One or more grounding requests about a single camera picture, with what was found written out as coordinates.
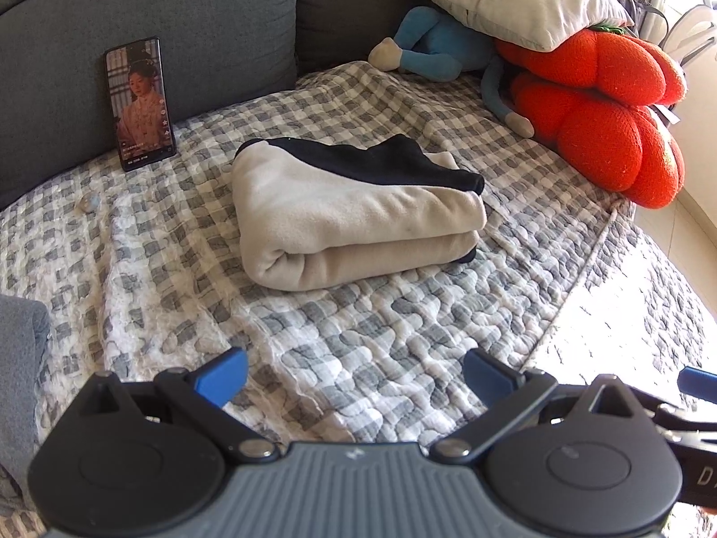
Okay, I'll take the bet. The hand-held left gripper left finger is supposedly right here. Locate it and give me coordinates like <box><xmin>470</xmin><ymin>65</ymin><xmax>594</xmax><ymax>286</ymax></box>
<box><xmin>77</xmin><ymin>347</ymin><xmax>281</xmax><ymax>466</ymax></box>

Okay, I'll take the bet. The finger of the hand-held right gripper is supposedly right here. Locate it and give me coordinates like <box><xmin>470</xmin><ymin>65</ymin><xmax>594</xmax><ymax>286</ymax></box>
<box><xmin>677</xmin><ymin>366</ymin><xmax>717</xmax><ymax>394</ymax></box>
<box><xmin>639</xmin><ymin>391</ymin><xmax>717</xmax><ymax>432</ymax></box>

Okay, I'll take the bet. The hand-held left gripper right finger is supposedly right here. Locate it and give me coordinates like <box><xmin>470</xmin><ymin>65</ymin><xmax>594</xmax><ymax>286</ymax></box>
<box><xmin>428</xmin><ymin>347</ymin><xmax>639</xmax><ymax>466</ymax></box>

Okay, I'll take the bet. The cream shirt with black sleeves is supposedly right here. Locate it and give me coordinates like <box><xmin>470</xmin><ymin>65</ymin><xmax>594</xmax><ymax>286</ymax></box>
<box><xmin>231</xmin><ymin>133</ymin><xmax>487</xmax><ymax>292</ymax></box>

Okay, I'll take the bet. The grey checkered quilt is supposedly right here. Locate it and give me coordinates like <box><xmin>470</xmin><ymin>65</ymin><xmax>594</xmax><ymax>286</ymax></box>
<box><xmin>0</xmin><ymin>59</ymin><xmax>709</xmax><ymax>538</ymax></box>

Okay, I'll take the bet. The grey cloth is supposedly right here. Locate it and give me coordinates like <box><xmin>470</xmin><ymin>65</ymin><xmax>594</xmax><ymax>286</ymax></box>
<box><xmin>0</xmin><ymin>296</ymin><xmax>52</xmax><ymax>516</ymax></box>

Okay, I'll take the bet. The orange flower cushion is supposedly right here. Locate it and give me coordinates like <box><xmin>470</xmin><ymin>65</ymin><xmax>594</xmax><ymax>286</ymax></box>
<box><xmin>496</xmin><ymin>22</ymin><xmax>687</xmax><ymax>211</ymax></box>

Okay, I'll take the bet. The black smartphone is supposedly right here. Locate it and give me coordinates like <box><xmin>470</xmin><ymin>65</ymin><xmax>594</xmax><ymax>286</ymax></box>
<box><xmin>104</xmin><ymin>37</ymin><xmax>178</xmax><ymax>173</ymax></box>

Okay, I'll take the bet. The blue plush toy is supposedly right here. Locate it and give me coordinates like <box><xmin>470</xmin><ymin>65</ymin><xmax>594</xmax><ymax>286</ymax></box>
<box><xmin>368</xmin><ymin>5</ymin><xmax>536</xmax><ymax>138</ymax></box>

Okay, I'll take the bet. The dark grey sofa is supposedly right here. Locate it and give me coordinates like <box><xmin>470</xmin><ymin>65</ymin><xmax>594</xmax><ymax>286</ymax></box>
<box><xmin>0</xmin><ymin>0</ymin><xmax>432</xmax><ymax>211</ymax></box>

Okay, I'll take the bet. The white printed pillow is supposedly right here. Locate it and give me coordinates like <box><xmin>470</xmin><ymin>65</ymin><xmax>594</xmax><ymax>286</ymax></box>
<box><xmin>381</xmin><ymin>0</ymin><xmax>634</xmax><ymax>51</ymax></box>

